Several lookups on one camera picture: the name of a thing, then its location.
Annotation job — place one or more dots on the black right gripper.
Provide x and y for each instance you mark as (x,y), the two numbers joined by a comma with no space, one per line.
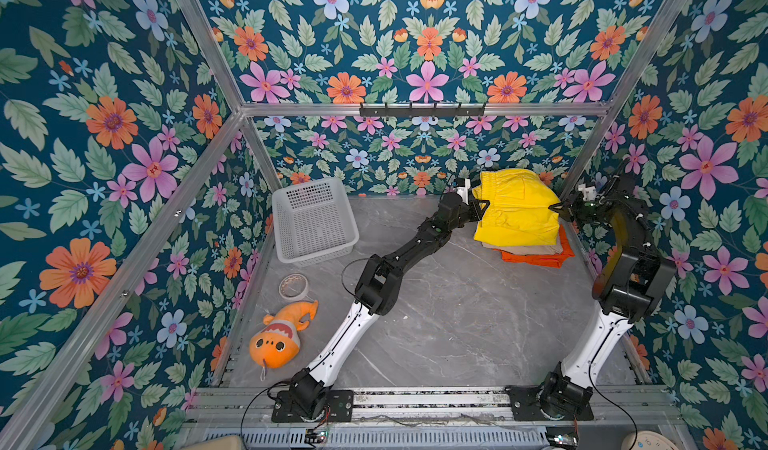
(572,211)

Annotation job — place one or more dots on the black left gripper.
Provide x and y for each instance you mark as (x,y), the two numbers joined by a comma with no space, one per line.
(472,208)

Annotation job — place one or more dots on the beige shorts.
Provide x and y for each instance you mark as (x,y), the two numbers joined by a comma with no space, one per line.
(553,249)

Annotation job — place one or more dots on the yellow shorts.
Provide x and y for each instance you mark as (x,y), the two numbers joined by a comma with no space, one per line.
(519,211)

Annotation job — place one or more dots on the orange shorts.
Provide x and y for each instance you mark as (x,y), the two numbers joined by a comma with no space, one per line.
(544,260)

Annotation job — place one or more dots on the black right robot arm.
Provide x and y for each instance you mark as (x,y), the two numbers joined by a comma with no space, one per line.
(629,288)

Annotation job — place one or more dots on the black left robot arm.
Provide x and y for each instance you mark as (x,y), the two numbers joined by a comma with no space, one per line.
(375,294)

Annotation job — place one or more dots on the white plastic laundry basket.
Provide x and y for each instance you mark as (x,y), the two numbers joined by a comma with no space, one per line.
(313,222)

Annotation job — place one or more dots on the tape roll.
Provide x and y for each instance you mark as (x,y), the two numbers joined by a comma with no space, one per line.
(294,287)

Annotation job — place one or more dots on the orange fish plush toy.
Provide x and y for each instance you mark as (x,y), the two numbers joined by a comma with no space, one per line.
(278,343)

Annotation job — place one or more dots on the white round device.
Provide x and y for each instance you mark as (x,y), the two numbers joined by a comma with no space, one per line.
(647,440)

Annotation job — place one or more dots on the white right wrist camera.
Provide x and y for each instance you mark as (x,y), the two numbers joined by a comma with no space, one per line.
(589,193)

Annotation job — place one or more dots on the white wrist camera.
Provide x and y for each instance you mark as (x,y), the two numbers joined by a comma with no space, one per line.
(464,190)
(589,193)

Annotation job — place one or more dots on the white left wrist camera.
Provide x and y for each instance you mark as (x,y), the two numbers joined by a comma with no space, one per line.
(464,190)

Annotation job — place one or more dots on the black hook rail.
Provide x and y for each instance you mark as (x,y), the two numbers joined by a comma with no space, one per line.
(418,110)

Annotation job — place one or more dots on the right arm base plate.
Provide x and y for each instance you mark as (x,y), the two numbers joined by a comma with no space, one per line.
(534,404)

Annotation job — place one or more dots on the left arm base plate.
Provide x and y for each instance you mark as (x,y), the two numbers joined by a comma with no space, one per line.
(329,406)

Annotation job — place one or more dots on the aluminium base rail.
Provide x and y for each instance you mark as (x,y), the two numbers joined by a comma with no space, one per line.
(434,418)

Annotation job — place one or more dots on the aluminium frame post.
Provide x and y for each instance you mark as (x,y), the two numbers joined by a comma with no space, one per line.
(202,31)

